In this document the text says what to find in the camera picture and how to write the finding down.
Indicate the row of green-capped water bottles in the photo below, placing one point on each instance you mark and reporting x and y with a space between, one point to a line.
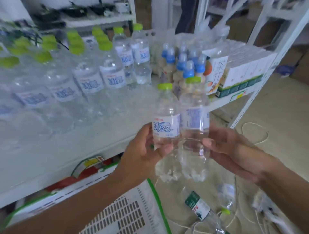
87 79

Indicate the white plastic basket green rim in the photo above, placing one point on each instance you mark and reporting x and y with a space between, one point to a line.
130 212

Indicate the green-capped clear water bottle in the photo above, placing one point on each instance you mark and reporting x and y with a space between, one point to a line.
166 108
194 106

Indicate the person's left thumb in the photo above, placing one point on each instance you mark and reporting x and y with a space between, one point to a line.
164 149

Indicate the person's right forearm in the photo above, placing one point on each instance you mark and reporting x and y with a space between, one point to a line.
287 192

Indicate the pile of black items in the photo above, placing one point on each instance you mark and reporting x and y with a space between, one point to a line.
53 16

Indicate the group of blue-capped drink bottles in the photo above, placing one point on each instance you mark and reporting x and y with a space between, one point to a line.
179 65

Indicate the small green-capped bottle on side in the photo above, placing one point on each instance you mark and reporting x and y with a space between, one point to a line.
227 195

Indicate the white metal shelf rack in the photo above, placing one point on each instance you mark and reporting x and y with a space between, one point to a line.
72 149

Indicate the clear bottle with green label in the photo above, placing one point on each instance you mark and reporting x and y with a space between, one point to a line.
200 209

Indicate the tea bottle with fruit label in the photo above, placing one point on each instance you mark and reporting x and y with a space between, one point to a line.
216 70

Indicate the person's left hand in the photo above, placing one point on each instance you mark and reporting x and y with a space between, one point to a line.
135 161

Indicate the person's right thumb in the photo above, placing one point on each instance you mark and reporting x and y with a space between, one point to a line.
211 144

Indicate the blue object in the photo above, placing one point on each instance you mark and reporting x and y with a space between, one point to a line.
284 70

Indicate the printed red green cardboard box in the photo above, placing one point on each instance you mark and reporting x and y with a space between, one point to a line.
79 173

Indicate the person's left forearm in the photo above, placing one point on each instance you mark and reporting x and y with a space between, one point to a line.
62 209

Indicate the white plastic bag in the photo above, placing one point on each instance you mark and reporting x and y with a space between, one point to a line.
268 207

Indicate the person's right hand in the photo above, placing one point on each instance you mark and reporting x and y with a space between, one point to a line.
236 154

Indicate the white background shelf rack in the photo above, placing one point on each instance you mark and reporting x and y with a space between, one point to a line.
99 20

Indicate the case of white drink cartons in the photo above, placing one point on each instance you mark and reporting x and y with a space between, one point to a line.
243 70

